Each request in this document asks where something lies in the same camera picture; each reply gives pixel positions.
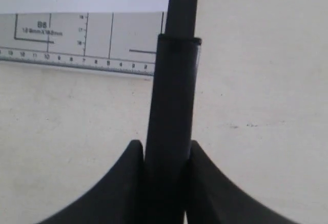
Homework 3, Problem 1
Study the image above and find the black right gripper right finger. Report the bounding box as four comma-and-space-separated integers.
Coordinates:
187, 140, 295, 224

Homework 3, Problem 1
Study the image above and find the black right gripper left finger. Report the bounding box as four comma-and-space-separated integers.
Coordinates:
41, 140, 144, 223

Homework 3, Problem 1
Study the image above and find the black cutter blade handle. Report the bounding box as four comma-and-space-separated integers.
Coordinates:
143, 0, 201, 223

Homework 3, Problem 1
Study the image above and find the grey paper cutter base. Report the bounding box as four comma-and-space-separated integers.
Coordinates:
1, 12, 166, 76

